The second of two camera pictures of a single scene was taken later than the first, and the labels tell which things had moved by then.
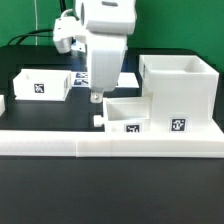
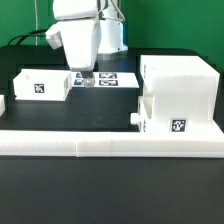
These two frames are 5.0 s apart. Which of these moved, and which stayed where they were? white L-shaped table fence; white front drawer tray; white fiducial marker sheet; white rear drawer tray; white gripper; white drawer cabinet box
Moved: white gripper; white front drawer tray
Stayed: white fiducial marker sheet; white rear drawer tray; white drawer cabinet box; white L-shaped table fence
